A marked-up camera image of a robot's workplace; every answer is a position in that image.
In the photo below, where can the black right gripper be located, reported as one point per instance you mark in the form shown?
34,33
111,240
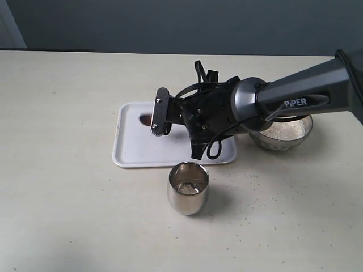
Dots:
204,113

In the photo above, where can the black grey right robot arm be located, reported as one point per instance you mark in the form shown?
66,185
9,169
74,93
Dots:
332,86

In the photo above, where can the shiny metal cup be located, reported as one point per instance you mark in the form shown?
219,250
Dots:
188,187

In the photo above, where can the brown wooden spoon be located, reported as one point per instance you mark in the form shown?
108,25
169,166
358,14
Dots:
146,119

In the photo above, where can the white rectangular tray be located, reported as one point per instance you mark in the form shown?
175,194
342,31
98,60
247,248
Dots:
136,147

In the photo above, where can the steel bowl of rice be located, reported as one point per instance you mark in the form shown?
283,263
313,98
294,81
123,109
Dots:
282,136

